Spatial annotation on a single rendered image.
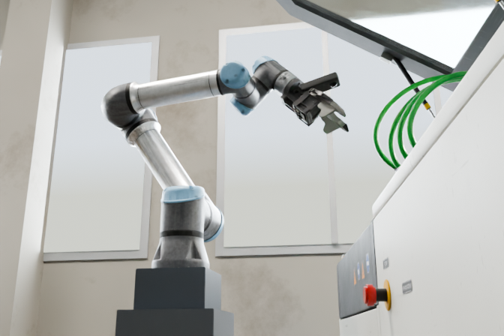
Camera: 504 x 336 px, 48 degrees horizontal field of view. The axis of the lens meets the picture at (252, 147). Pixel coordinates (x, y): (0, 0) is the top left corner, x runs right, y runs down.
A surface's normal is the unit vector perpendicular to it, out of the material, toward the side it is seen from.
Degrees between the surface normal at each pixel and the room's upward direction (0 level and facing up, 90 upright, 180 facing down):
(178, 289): 90
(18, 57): 90
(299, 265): 90
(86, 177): 90
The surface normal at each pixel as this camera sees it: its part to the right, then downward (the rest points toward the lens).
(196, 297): -0.17, -0.32
